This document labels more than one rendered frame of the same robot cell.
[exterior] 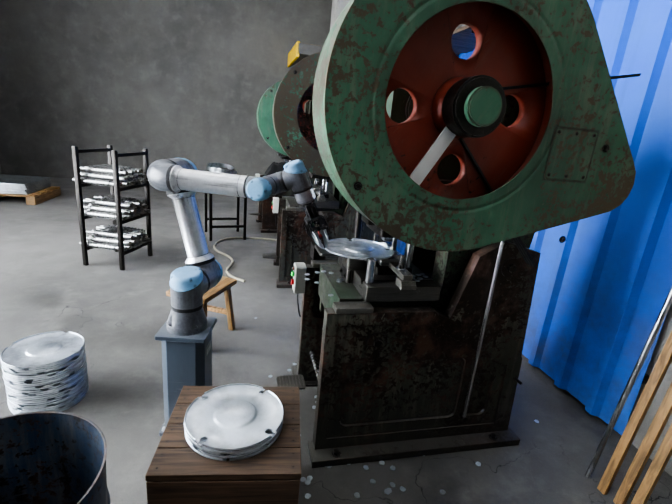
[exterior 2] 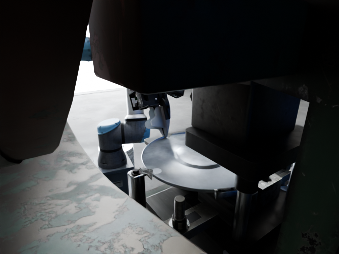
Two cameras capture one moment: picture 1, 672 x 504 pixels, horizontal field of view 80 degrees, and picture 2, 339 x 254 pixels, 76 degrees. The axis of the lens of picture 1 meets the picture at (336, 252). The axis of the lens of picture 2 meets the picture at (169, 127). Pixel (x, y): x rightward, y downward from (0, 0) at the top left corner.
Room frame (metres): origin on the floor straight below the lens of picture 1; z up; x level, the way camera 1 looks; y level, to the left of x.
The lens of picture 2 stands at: (1.35, -0.52, 1.04)
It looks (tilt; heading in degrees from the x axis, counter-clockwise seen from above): 21 degrees down; 70
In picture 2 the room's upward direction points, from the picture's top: straight up
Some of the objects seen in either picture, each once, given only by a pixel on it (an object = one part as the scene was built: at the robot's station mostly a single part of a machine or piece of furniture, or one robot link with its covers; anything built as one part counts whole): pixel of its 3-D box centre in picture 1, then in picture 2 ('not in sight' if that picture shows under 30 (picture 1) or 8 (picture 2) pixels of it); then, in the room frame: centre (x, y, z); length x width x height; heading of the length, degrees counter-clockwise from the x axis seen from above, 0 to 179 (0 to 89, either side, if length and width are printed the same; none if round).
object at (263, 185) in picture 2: (385, 254); (239, 188); (1.61, -0.21, 0.76); 0.15 x 0.09 x 0.05; 15
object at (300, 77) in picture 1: (358, 179); not in sight; (3.38, -0.13, 0.87); 1.53 x 0.99 x 1.74; 103
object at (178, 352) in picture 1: (188, 375); (116, 196); (1.40, 0.55, 0.23); 0.19 x 0.19 x 0.45; 4
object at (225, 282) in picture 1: (203, 311); not in sight; (2.11, 0.74, 0.16); 0.34 x 0.24 x 0.34; 166
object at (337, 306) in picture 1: (433, 351); not in sight; (1.39, -0.42, 0.45); 0.92 x 0.12 x 0.90; 105
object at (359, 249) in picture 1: (358, 248); (201, 154); (1.58, -0.09, 0.78); 0.29 x 0.29 x 0.01
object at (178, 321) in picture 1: (187, 314); (111, 153); (1.40, 0.55, 0.50); 0.15 x 0.15 x 0.10
